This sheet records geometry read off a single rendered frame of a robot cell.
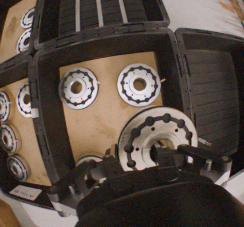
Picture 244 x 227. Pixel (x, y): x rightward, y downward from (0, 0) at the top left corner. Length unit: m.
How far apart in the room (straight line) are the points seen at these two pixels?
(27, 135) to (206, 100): 0.56
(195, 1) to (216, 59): 0.42
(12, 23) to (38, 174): 0.60
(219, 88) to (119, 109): 0.32
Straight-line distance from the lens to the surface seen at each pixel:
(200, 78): 0.40
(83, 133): 0.34
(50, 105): 0.30
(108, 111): 0.32
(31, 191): 0.50
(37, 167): 0.48
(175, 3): 0.69
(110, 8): 0.43
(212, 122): 0.43
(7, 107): 0.47
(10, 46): 0.56
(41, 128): 0.28
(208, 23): 0.73
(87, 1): 0.47
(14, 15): 0.66
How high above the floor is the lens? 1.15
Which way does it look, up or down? 88 degrees down
